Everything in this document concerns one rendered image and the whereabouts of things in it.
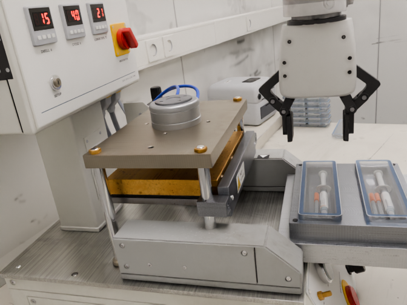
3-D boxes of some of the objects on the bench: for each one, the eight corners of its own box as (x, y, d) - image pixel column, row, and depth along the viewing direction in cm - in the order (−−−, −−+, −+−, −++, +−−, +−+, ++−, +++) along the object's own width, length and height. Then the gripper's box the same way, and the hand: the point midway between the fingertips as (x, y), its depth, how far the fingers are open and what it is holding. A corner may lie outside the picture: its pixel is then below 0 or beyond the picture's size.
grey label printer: (209, 123, 169) (204, 85, 163) (231, 111, 184) (227, 75, 178) (260, 127, 156) (258, 85, 150) (280, 113, 171) (278, 74, 165)
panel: (367, 397, 53) (304, 293, 50) (351, 261, 80) (309, 186, 76) (383, 395, 52) (320, 288, 49) (361, 258, 79) (319, 183, 75)
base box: (33, 357, 67) (2, 276, 61) (127, 235, 100) (114, 175, 94) (369, 413, 52) (373, 311, 46) (349, 247, 85) (350, 175, 79)
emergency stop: (352, 316, 65) (341, 298, 64) (350, 299, 68) (340, 282, 67) (361, 314, 64) (350, 296, 63) (359, 297, 68) (349, 279, 67)
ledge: (114, 201, 120) (111, 188, 118) (224, 120, 188) (223, 111, 187) (200, 214, 106) (198, 200, 104) (285, 121, 174) (284, 111, 173)
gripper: (244, 19, 50) (254, 148, 56) (393, 3, 45) (386, 147, 51) (254, 16, 57) (261, 131, 63) (384, 1, 52) (378, 129, 58)
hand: (317, 129), depth 57 cm, fingers open, 7 cm apart
